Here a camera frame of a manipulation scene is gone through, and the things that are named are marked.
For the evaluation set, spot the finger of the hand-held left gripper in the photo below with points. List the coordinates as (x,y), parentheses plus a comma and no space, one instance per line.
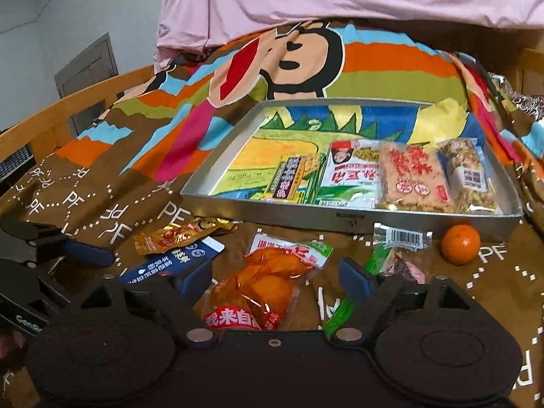
(89,254)
(29,284)

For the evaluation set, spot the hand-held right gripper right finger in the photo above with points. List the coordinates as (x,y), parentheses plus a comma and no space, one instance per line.
(357,280)

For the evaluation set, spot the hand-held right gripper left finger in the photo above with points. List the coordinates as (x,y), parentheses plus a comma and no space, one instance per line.
(195,280)

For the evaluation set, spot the blue white sachet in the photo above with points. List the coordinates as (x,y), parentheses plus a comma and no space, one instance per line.
(178,261)

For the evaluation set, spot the green stick snack packet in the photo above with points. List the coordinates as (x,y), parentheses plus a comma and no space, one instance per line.
(338,316)

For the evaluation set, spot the gold red snack packet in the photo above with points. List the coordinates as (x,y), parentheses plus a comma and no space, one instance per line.
(174,236)

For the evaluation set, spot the clear barcode snack packet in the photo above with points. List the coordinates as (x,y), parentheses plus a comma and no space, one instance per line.
(401,238)

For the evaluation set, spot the orange snack packet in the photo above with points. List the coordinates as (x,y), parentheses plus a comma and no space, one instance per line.
(263,280)

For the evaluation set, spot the grey metal tray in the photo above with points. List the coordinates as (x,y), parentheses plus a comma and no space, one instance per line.
(297,216)

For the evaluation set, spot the green white snack packet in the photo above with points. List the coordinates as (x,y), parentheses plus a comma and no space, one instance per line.
(348,178)

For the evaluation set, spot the orange tangerine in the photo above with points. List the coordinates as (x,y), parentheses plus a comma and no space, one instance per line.
(461,244)

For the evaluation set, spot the rice cracker packet red print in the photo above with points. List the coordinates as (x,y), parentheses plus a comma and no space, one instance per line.
(414,178)

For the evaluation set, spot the clear nut bar packet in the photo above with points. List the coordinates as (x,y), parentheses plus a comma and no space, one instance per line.
(471,174)

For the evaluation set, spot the person's left hand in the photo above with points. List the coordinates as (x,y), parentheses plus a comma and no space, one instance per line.
(10,344)

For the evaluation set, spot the monkey printed brown blanket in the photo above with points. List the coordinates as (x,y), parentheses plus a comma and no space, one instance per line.
(140,157)

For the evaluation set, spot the black plastic crate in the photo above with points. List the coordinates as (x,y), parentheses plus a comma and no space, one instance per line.
(15,163)

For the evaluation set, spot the grey door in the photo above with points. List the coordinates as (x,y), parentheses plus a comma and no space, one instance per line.
(85,68)

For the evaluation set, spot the floral satin quilt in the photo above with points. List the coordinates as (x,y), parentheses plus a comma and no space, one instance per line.
(527,106)

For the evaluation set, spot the wooden bed frame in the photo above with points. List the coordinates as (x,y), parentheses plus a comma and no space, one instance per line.
(25,129)

